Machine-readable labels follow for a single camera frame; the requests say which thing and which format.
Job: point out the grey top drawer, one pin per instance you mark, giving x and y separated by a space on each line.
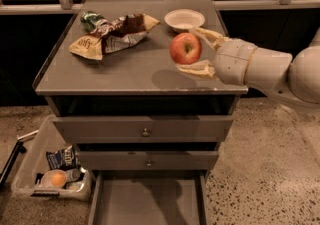
143 129

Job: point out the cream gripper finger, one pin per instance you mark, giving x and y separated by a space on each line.
202 68
212 38

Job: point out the red apple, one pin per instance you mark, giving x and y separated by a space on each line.
185 49

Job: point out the blue snack bag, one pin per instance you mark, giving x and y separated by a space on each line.
63 159

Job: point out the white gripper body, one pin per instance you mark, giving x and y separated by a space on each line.
233 59

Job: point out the grey drawer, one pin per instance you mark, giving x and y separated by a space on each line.
149 198
155 156
143 129

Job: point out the grey middle drawer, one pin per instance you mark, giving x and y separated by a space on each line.
155 156

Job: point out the grey drawer cabinet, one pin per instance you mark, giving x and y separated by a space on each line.
145 69

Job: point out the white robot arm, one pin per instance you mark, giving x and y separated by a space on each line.
293 81

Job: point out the green soda can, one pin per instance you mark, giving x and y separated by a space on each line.
92 21

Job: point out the cup with orange contents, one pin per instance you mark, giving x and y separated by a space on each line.
54 178

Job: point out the white paper bowl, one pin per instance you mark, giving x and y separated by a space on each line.
182 20

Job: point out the brown crumpled chip bag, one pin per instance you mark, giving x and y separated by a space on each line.
121 33

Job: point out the small metal can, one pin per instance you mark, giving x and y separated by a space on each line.
73 175

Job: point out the grey bottom drawer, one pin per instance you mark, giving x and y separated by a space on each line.
149 198

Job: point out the clear plastic bin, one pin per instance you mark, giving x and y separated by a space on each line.
27 181

